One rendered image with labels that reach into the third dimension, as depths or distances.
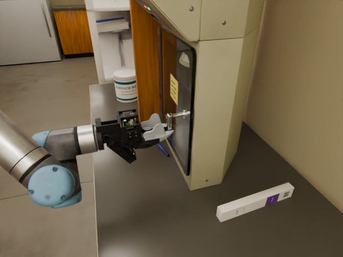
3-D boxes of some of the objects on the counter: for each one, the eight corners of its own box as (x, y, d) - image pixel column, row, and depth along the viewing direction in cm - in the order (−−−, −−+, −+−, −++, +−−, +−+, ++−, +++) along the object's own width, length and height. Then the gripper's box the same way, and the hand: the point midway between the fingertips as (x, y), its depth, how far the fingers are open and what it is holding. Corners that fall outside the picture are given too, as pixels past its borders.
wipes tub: (137, 92, 143) (135, 67, 135) (141, 101, 133) (140, 75, 125) (115, 94, 140) (112, 69, 132) (118, 104, 130) (114, 78, 122)
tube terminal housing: (216, 127, 110) (244, -100, 68) (257, 175, 84) (342, -145, 42) (164, 136, 104) (158, -107, 62) (190, 191, 78) (212, -165, 36)
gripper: (95, 135, 57) (179, 122, 63) (93, 111, 65) (169, 100, 70) (100, 159, 63) (177, 145, 68) (98, 134, 70) (168, 123, 76)
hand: (168, 131), depth 71 cm, fingers closed, pressing on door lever
